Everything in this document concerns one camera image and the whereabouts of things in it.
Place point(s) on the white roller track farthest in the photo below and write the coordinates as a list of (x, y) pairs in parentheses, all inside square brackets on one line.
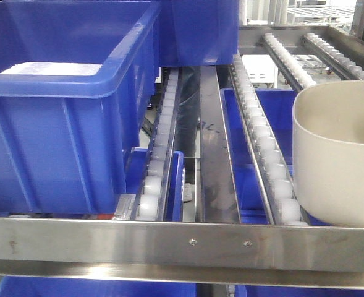
[(343, 66)]

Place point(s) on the white contents in crate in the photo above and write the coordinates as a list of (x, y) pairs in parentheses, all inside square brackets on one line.
[(53, 68)]

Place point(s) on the blue crate lower middle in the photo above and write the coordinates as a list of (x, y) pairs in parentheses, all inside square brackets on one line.
[(277, 105)]

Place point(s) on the blue crate lower left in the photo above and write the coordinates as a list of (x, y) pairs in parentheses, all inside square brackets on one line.
[(134, 172)]

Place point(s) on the steel divider rail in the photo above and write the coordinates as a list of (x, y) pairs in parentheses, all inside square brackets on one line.
[(218, 194)]

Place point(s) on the stainless steel shelf frame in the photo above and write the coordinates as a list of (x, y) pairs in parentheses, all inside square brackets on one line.
[(200, 252)]

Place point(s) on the blue crate rear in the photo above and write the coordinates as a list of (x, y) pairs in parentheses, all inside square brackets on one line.
[(198, 33)]

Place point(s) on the blue crate bottom right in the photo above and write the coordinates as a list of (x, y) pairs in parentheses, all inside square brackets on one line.
[(250, 290)]

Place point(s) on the white roller track far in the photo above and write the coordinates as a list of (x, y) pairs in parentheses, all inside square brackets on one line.
[(297, 77)]

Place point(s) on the large blue crate front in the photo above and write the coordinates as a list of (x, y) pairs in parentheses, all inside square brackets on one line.
[(65, 140)]

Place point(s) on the white roller track left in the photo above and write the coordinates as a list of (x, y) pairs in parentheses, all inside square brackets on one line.
[(152, 196)]

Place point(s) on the white roller track middle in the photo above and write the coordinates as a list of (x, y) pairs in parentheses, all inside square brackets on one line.
[(272, 173)]

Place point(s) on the white roller track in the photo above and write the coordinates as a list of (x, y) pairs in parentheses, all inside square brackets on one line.
[(343, 66), (297, 77), (152, 196), (272, 173)]

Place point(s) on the blue crate bottom left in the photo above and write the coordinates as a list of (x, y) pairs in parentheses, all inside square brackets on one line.
[(34, 286)]

